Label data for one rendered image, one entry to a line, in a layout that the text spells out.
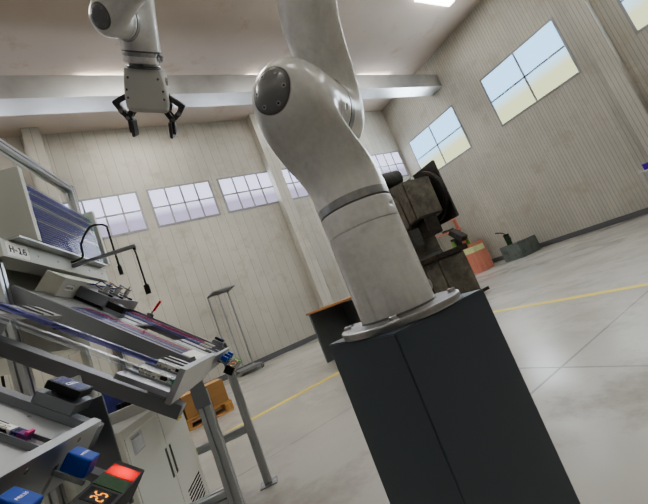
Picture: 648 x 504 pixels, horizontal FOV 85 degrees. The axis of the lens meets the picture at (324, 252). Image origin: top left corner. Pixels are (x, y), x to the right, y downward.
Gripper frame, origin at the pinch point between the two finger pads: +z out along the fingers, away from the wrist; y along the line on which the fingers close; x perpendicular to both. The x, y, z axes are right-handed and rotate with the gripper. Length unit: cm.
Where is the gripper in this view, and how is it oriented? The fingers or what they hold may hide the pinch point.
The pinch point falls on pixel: (154, 133)
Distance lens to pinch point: 106.9
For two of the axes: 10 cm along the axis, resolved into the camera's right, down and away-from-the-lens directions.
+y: -9.9, 0.0, -1.5
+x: 1.4, 4.9, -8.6
